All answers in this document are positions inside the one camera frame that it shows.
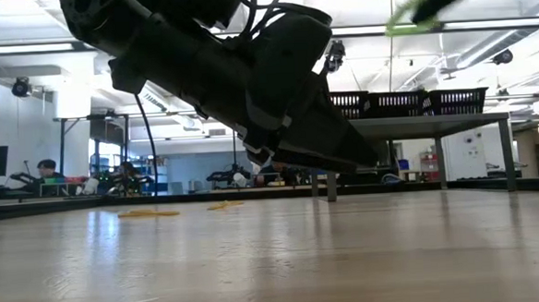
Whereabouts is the black ceiling camera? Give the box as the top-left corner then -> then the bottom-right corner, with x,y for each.
321,39 -> 348,74
493,48 -> 514,66
10,76 -> 33,99

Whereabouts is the long black hanging cable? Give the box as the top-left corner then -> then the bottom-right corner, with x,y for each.
132,91 -> 159,197

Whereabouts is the grey desk shelf riser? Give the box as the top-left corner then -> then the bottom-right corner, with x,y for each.
307,111 -> 518,203

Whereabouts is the grey blue rounded object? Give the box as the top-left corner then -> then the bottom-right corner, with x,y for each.
381,172 -> 407,187

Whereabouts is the thin hanging ceiling cable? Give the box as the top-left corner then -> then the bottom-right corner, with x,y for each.
383,0 -> 400,93

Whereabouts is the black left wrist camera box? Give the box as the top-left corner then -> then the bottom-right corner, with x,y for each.
242,12 -> 339,126

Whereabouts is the black metal background frame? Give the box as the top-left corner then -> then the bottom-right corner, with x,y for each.
54,112 -> 135,200

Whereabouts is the red white shelf unit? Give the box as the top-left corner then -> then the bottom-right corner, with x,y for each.
419,149 -> 440,182

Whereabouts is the black overhead frame beam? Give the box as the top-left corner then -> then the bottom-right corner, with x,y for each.
0,15 -> 539,57

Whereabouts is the person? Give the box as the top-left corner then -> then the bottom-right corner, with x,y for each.
257,161 -> 298,188
112,161 -> 144,196
9,157 -> 68,198

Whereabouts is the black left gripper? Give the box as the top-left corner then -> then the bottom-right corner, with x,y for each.
104,10 -> 294,174

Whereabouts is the green spiral wrist coil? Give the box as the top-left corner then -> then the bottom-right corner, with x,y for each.
383,0 -> 441,39

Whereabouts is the black table edge rail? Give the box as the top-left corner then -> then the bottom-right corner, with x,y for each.
0,172 -> 539,222

